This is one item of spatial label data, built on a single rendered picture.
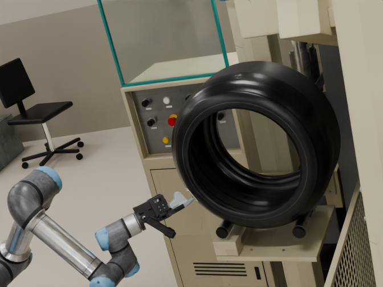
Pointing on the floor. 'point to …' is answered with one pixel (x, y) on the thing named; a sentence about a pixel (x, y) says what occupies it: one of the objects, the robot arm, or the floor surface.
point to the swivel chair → (12, 85)
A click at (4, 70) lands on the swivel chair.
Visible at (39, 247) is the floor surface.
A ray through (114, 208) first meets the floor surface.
